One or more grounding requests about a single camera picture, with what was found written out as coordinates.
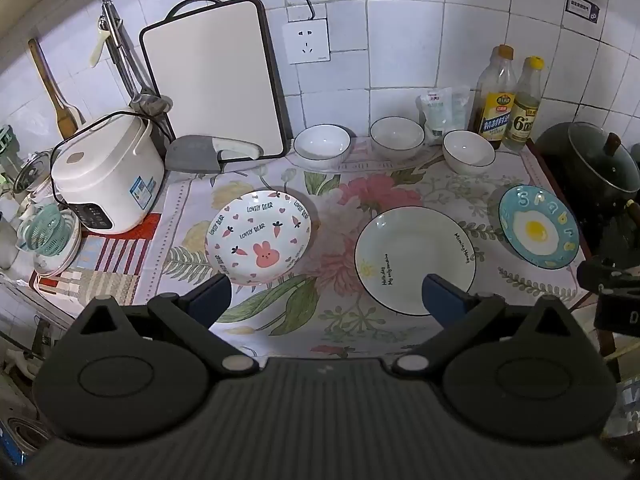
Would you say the grey cleaver with white handle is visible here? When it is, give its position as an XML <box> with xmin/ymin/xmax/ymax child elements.
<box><xmin>165</xmin><ymin>135</ymin><xmax>264</xmax><ymax>171</ymax></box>

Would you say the yellow cap glass bottle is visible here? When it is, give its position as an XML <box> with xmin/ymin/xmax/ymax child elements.
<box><xmin>502</xmin><ymin>56</ymin><xmax>546</xmax><ymax>154</ymax></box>

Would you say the white handled utensil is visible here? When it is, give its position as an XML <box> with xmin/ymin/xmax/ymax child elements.
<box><xmin>89</xmin><ymin>27</ymin><xmax>110</xmax><ymax>69</ymax></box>

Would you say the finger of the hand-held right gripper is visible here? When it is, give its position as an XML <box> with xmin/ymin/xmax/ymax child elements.
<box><xmin>576</xmin><ymin>257</ymin><xmax>640</xmax><ymax>297</ymax></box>

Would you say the clear plastic seasoning bag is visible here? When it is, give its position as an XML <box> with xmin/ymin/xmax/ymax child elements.
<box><xmin>416</xmin><ymin>86</ymin><xmax>472</xmax><ymax>146</ymax></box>

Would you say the orange cap glass bottle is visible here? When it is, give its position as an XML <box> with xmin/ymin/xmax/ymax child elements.
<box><xmin>467</xmin><ymin>45</ymin><xmax>517</xmax><ymax>150</ymax></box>

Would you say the stainless steel ladle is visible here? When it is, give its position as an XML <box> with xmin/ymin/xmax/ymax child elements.
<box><xmin>101</xmin><ymin>0</ymin><xmax>173</xmax><ymax>115</ymax></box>

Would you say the white rice cooker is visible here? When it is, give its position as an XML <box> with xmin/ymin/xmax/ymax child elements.
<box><xmin>50</xmin><ymin>110</ymin><xmax>168</xmax><ymax>236</ymax></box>

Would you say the black cooking pot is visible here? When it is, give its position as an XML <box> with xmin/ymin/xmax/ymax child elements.
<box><xmin>534</xmin><ymin>122</ymin><xmax>640</xmax><ymax>241</ymax></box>

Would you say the blue fried egg print plate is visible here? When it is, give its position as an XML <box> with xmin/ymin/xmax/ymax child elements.
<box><xmin>498</xmin><ymin>185</ymin><xmax>581</xmax><ymax>270</ymax></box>

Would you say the glass pot lid brown knob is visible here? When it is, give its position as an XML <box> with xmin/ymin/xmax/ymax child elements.
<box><xmin>567</xmin><ymin>122</ymin><xmax>640</xmax><ymax>203</ymax></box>

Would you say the floral tablecloth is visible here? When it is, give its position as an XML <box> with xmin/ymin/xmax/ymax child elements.
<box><xmin>135</xmin><ymin>135</ymin><xmax>596</xmax><ymax>361</ymax></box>

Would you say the wall sticker label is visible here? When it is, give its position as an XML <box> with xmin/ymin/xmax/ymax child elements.
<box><xmin>566</xmin><ymin>0</ymin><xmax>601</xmax><ymax>22</ymax></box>

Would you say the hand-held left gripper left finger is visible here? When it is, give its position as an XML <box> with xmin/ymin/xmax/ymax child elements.
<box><xmin>65</xmin><ymin>274</ymin><xmax>261</xmax><ymax>379</ymax></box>

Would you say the white plate with sun print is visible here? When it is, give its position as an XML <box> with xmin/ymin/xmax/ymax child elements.
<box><xmin>354</xmin><ymin>206</ymin><xmax>477</xmax><ymax>317</ymax></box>

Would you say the white bowl with dark rim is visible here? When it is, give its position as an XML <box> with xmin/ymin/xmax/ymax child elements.
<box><xmin>293</xmin><ymin>124</ymin><xmax>352</xmax><ymax>162</ymax></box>
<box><xmin>442</xmin><ymin>130</ymin><xmax>497</xmax><ymax>176</ymax></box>
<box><xmin>370</xmin><ymin>116</ymin><xmax>426</xmax><ymax>157</ymax></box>

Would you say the white cutting board black frame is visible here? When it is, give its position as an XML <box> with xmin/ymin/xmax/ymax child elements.
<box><xmin>138</xmin><ymin>0</ymin><xmax>293</xmax><ymax>159</ymax></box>

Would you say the white wall socket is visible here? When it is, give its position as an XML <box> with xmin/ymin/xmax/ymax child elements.
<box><xmin>281</xmin><ymin>18</ymin><xmax>332</xmax><ymax>65</ymax></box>

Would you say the green plastic strainer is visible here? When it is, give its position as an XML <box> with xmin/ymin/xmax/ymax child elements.
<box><xmin>19</xmin><ymin>204</ymin><xmax>68</xmax><ymax>253</ymax></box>

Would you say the pink bunny print plate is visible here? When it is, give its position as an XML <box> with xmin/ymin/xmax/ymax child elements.
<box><xmin>205</xmin><ymin>190</ymin><xmax>314</xmax><ymax>287</ymax></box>

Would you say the wooden spatula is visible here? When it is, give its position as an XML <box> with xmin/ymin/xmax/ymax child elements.
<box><xmin>27</xmin><ymin>38</ymin><xmax>86</xmax><ymax>140</ymax></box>

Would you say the white round container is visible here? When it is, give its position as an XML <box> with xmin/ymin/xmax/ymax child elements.
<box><xmin>31</xmin><ymin>210</ymin><xmax>82</xmax><ymax>277</ymax></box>

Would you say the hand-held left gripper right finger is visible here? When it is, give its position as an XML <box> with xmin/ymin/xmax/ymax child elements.
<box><xmin>392</xmin><ymin>273</ymin><xmax>576</xmax><ymax>377</ymax></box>

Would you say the red striped cloth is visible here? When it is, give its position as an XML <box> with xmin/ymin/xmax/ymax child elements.
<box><xmin>34</xmin><ymin>212</ymin><xmax>163</xmax><ymax>307</ymax></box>

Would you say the small glass lid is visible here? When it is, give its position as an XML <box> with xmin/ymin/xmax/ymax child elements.
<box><xmin>12</xmin><ymin>150</ymin><xmax>53</xmax><ymax>195</ymax></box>

